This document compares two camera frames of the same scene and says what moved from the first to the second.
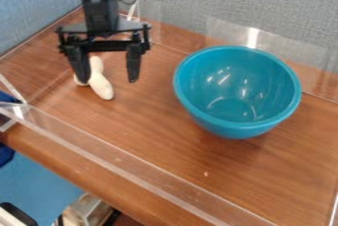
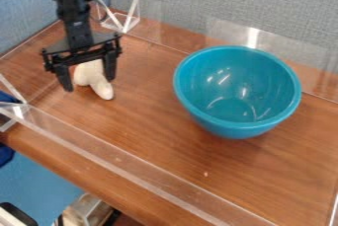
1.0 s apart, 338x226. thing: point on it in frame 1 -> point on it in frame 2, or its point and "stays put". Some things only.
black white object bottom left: (20, 215) stays put
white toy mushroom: (96, 81) stays put
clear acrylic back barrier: (293, 25) stays put
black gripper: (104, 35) -> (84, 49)
